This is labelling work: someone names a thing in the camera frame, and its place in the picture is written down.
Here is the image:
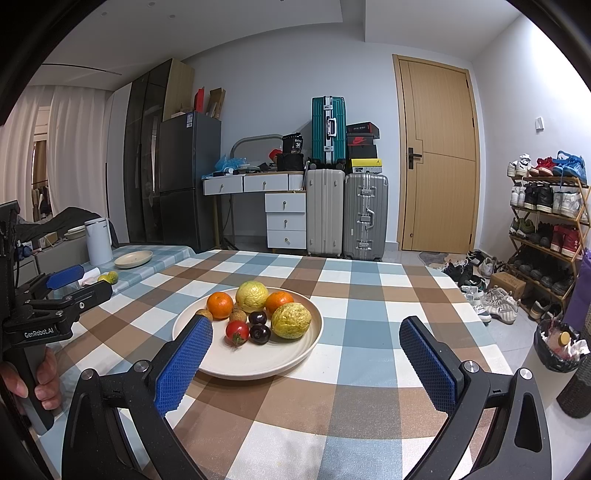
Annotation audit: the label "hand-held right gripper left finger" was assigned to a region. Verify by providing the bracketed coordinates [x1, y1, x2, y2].
[61, 315, 214, 480]

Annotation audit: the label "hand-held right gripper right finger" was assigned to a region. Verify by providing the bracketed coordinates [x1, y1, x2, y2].
[398, 315, 552, 480]

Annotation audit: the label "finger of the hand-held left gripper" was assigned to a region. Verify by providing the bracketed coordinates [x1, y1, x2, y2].
[18, 265, 86, 301]
[23, 281, 114, 324]

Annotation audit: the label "orange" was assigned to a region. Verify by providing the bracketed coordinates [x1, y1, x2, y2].
[206, 292, 235, 320]
[264, 291, 295, 317]

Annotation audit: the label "large beige plate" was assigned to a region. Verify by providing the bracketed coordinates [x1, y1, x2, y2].
[172, 288, 323, 380]

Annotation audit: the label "person's left hand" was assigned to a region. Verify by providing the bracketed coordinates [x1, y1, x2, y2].
[0, 345, 62, 403]

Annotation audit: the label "white kettle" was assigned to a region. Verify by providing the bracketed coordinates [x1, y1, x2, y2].
[84, 218, 113, 267]

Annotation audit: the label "small beige plate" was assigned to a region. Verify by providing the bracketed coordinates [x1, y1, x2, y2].
[114, 250, 153, 270]

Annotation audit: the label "black jacket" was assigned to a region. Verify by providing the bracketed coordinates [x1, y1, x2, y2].
[14, 207, 118, 247]

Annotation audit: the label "red tomato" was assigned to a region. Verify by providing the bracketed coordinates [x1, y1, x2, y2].
[225, 320, 250, 346]

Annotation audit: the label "teal checkered tablecloth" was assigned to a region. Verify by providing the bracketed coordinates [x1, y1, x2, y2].
[74, 244, 195, 296]

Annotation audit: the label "pile of shoes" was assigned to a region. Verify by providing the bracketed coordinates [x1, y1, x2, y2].
[434, 249, 522, 324]

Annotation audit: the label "yellow guava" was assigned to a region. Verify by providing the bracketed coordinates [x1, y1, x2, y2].
[236, 281, 269, 313]
[271, 302, 311, 340]

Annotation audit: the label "grey door mat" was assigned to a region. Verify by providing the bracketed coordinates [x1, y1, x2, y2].
[418, 250, 455, 268]

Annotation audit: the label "cardboard box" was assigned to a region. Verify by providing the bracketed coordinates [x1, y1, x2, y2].
[488, 271, 527, 300]

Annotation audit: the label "trash bin with black bag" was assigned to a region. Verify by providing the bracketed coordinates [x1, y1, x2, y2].
[533, 318, 591, 418]

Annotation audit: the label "white wardrobe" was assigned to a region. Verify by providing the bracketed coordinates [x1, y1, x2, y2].
[104, 83, 132, 243]

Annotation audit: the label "white curtain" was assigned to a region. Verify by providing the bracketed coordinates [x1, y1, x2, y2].
[0, 85, 114, 232]

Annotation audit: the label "dark tall cabinet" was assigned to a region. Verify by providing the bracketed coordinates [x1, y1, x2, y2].
[124, 59, 174, 245]

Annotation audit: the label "silver suitcase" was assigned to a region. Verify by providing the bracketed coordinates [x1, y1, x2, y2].
[342, 173, 389, 261]

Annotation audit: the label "purple cloth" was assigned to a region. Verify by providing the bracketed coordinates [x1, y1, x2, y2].
[563, 247, 591, 333]

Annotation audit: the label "grey refrigerator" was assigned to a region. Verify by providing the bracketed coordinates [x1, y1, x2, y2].
[158, 111, 222, 252]

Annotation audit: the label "white desk with drawers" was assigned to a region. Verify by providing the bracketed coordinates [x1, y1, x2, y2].
[202, 171, 308, 252]

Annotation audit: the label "bamboo shoe rack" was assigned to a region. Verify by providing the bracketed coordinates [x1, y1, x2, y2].
[508, 175, 591, 315]

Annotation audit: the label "beige suitcase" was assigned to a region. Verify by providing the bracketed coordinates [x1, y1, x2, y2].
[306, 168, 346, 258]

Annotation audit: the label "blue plastic bag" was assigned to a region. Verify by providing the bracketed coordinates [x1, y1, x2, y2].
[215, 155, 250, 174]

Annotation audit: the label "wooden shoe rack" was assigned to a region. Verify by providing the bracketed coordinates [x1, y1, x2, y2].
[508, 150, 591, 296]

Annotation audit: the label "wooden door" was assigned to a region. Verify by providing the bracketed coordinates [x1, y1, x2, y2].
[392, 54, 482, 254]

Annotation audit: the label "light wood cabinet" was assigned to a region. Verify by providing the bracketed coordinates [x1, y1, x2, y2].
[161, 59, 195, 121]

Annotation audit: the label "cardboard pieces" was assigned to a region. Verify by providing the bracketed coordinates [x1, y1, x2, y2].
[205, 88, 227, 118]

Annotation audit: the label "black shoe box red stripes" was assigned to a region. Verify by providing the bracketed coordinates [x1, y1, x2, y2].
[346, 122, 380, 139]

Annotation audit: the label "teal suitcase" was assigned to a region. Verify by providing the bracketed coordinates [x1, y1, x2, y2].
[311, 96, 348, 168]

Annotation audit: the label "grey curved frame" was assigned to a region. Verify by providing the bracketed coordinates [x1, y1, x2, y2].
[230, 135, 283, 169]

